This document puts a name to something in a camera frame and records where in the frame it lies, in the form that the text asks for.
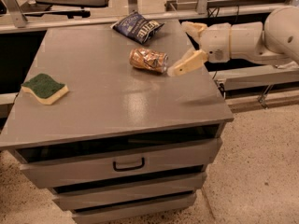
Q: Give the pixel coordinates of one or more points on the grey drawer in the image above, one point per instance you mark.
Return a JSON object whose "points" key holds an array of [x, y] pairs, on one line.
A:
{"points": [[130, 191], [178, 201]]}

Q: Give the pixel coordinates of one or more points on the orange soda can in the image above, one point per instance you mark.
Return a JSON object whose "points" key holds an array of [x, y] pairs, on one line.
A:
{"points": [[148, 59]]}

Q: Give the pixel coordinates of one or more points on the top drawer with black handle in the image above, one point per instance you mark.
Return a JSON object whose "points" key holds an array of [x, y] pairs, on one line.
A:
{"points": [[139, 161]]}

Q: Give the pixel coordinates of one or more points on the middle grey drawer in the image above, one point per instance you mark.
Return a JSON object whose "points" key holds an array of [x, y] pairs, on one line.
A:
{"points": [[130, 191]]}

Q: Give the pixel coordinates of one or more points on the blue chip bag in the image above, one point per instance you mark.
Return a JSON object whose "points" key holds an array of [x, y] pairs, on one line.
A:
{"points": [[137, 28]]}

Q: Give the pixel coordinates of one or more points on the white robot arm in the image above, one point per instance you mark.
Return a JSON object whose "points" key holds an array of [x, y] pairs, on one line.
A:
{"points": [[274, 41]]}

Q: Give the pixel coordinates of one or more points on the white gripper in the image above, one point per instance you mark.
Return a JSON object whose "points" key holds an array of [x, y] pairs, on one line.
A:
{"points": [[215, 42]]}

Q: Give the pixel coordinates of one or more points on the grey drawer cabinet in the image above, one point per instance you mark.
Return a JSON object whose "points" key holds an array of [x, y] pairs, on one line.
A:
{"points": [[110, 107]]}

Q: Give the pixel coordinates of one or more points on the green yellow sponge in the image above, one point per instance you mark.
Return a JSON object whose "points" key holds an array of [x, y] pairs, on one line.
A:
{"points": [[45, 89]]}

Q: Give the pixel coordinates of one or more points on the metal frame rail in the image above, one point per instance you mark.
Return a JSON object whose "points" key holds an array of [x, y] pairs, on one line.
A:
{"points": [[16, 21]]}

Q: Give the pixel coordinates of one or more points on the bottom grey drawer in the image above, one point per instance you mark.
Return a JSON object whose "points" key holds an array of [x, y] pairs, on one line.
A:
{"points": [[178, 201]]}

